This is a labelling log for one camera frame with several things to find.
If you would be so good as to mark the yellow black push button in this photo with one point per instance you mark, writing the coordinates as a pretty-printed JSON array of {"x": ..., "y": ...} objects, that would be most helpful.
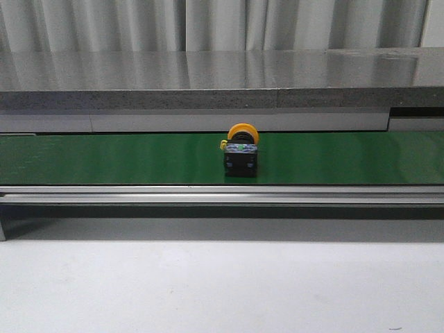
[{"x": 240, "y": 151}]

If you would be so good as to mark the grey panel under counter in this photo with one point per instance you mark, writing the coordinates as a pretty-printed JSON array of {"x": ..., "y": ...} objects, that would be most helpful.
[{"x": 220, "y": 120}]

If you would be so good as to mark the grey stone counter slab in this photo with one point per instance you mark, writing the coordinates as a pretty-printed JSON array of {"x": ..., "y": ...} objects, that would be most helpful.
[{"x": 128, "y": 80}]

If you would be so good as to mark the aluminium conveyor frame rail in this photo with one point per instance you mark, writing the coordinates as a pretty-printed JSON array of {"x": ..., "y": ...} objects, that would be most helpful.
[{"x": 388, "y": 214}]

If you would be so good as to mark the green conveyor belt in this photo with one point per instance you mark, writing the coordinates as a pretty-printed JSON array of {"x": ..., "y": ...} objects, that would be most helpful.
[{"x": 366, "y": 158}]

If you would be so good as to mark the white pleated curtain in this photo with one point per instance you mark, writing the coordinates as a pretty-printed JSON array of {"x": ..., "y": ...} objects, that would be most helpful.
[{"x": 209, "y": 25}]

